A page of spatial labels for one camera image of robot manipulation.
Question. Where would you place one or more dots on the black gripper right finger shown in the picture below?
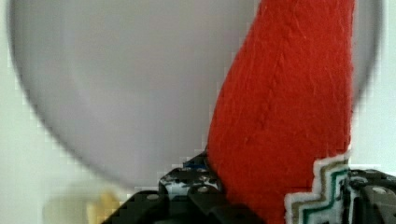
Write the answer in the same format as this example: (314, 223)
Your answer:
(369, 198)

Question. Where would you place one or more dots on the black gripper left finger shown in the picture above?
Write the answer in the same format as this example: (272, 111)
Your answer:
(189, 194)

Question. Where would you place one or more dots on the red plush ketchup bottle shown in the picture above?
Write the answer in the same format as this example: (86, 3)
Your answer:
(285, 105)

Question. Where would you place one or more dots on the grey oval plate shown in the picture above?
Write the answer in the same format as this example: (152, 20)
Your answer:
(127, 86)

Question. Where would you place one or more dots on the yellow plush banana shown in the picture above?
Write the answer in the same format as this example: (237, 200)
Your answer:
(78, 209)

